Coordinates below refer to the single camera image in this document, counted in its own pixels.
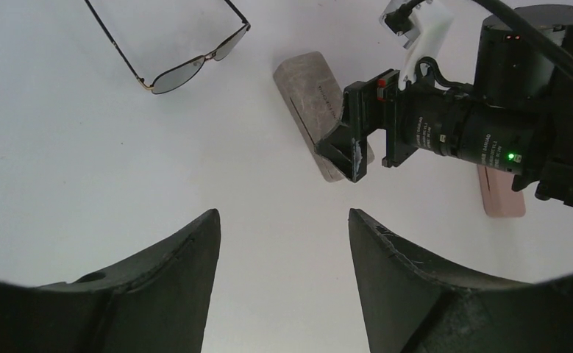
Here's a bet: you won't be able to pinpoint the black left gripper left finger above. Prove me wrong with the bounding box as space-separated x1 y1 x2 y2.
0 209 221 352

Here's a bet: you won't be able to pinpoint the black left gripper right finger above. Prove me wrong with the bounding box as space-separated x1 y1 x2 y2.
349 209 573 352

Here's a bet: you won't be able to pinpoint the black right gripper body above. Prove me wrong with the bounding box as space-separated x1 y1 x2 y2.
343 71 537 176

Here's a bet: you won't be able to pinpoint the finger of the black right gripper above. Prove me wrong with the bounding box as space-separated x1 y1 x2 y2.
315 121 369 183

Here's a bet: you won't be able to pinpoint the grey marbled glasses case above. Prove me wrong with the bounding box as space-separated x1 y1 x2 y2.
274 51 384 182

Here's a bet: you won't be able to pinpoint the pink glasses case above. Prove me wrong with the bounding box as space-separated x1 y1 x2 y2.
477 165 526 218

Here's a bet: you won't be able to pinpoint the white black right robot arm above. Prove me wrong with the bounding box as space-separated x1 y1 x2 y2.
315 1 573 207

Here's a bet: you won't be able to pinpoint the black right camera cable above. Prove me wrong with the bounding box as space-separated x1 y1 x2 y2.
383 0 573 99

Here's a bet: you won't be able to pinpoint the black frame grey sunglasses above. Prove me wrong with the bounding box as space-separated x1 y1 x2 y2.
84 0 252 95

